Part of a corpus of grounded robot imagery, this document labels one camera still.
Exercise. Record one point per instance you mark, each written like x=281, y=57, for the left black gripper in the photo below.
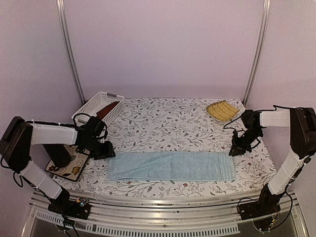
x=107, y=152

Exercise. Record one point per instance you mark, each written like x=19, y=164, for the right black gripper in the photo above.
x=238, y=147

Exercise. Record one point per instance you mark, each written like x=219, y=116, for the light blue towel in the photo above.
x=174, y=166

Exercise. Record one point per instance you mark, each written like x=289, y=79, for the dark red towel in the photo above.
x=104, y=111

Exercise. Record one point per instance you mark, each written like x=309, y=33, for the white perforated plastic basket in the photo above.
x=96, y=103

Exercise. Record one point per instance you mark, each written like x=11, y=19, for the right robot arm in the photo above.
x=298, y=126

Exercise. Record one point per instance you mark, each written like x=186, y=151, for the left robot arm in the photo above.
x=24, y=138

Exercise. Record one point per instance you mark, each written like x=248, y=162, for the floral square ceramic plate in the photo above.
x=73, y=170

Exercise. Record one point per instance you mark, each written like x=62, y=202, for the black cylindrical cup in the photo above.
x=58, y=154

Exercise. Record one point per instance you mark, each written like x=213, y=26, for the woven bamboo tray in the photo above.
x=222, y=110

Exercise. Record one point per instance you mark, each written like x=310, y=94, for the floral patterned table mat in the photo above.
x=161, y=125

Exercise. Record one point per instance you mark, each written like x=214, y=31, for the right aluminium frame post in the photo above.
x=258, y=51

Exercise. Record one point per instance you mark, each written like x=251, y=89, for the aluminium frame post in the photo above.
x=68, y=48
x=258, y=51

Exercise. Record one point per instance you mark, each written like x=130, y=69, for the front aluminium rail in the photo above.
x=216, y=216

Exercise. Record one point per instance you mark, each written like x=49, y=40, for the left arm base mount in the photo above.
x=79, y=208

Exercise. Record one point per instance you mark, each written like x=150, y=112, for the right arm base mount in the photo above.
x=249, y=208

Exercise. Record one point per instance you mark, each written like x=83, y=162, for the left aluminium frame post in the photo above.
x=68, y=48

